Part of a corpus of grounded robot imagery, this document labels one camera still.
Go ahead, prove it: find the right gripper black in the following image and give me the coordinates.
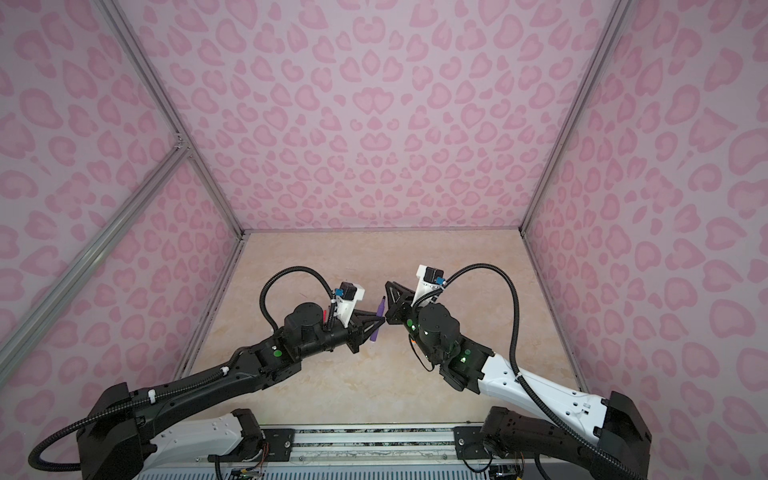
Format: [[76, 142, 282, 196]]
[[382, 282, 444, 364]]

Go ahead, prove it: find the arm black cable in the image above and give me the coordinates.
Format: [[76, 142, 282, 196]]
[[27, 265, 335, 473], [440, 262, 637, 480]]

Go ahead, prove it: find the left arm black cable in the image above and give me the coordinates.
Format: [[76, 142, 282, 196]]
[[27, 265, 335, 473]]

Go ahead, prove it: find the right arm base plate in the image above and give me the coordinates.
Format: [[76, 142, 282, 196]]
[[452, 424, 533, 461]]

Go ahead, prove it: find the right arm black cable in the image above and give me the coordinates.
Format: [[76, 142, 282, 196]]
[[440, 262, 637, 480]]

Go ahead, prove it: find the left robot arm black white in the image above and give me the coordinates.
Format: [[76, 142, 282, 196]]
[[76, 302, 385, 479]]

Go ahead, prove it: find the purple marker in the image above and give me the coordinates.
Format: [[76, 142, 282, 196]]
[[369, 296, 387, 342]]

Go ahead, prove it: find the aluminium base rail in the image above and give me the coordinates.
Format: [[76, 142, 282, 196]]
[[131, 422, 631, 480]]

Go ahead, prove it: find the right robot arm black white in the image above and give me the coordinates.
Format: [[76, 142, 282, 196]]
[[385, 282, 652, 479]]

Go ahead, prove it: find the diagonal aluminium frame bar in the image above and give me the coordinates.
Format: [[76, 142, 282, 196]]
[[1, 141, 189, 385]]

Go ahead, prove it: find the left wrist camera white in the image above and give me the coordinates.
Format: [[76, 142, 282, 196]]
[[334, 282, 365, 328]]

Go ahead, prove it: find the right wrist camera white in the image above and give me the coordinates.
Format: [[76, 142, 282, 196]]
[[411, 265, 445, 307]]

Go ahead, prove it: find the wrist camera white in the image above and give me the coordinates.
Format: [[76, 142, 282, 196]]
[[334, 282, 365, 328], [411, 265, 445, 307]]

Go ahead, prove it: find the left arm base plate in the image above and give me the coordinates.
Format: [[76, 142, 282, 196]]
[[207, 428, 296, 463]]

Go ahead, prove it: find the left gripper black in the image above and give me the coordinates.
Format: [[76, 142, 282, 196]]
[[299, 309, 386, 362]]

